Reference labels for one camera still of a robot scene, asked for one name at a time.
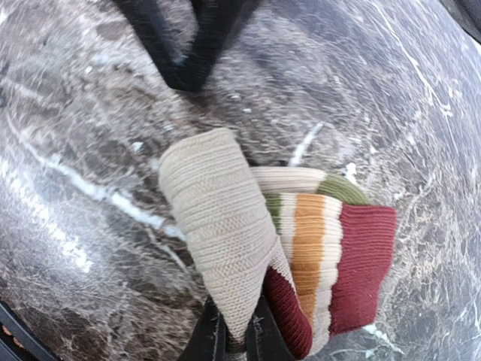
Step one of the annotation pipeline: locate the black front table rail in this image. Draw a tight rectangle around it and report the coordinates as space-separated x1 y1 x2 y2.
1 301 58 361

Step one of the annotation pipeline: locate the striped beige brown sock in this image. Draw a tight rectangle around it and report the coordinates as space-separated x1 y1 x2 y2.
159 129 397 360

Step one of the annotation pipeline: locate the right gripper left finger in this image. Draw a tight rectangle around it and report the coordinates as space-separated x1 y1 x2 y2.
182 296 227 361

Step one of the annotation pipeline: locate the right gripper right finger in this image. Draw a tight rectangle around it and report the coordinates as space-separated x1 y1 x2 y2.
246 296 295 361

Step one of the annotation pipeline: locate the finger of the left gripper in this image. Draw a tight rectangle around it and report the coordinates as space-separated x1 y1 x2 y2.
187 1 260 92
114 1 205 93

